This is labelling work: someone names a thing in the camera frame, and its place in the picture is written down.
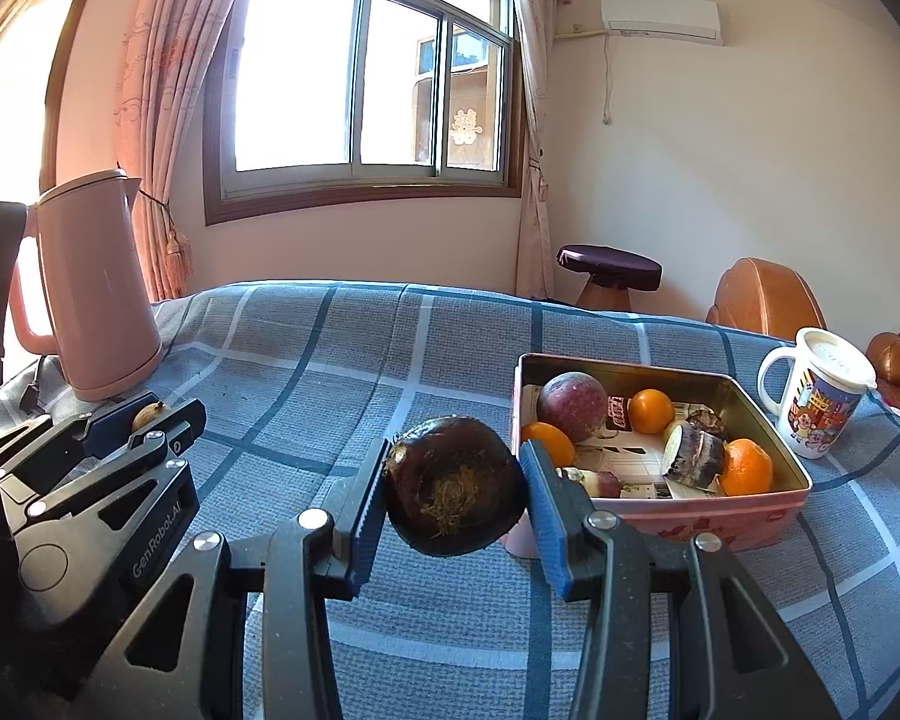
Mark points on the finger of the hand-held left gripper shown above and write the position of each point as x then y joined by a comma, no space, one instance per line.
109,427
172,431

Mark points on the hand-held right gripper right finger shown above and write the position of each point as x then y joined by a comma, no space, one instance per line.
547,525

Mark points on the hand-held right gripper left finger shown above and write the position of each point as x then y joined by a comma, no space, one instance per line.
364,532

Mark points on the small tan round fruit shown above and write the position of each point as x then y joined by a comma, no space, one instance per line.
150,416

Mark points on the small orange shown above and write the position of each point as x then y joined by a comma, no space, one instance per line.
651,411
551,441

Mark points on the dark brown water chestnut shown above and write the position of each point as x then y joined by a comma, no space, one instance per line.
457,487

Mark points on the purple round fruit with stem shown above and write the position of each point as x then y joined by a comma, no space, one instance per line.
570,405

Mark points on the pink metal tin box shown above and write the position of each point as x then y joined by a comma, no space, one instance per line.
720,525

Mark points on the large orange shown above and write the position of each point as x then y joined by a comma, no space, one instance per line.
748,469

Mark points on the newspaper lining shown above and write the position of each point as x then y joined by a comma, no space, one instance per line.
622,465

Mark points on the pink electric kettle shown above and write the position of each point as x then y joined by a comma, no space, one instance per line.
97,300

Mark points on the curtain tieback tassel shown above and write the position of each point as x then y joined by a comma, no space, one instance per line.
180,255

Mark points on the blue plaid tablecloth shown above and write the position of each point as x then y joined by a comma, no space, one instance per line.
390,345

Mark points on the round purple cushioned stool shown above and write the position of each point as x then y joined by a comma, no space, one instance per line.
607,261

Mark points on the white cartoon mug with lid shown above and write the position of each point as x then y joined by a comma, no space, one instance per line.
817,405

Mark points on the narrow pink curtain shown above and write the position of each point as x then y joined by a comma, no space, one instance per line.
536,225

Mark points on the brown leather armchair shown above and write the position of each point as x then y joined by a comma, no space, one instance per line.
769,296

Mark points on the wide pink curtain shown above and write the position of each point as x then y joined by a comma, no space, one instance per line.
165,52

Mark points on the brown framed sliding window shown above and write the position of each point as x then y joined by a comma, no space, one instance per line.
300,67

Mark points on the brown leather sofa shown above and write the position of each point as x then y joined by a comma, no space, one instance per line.
896,356

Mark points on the red window decal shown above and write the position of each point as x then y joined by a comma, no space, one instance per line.
466,131

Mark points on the white air conditioner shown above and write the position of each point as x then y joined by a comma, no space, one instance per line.
660,15

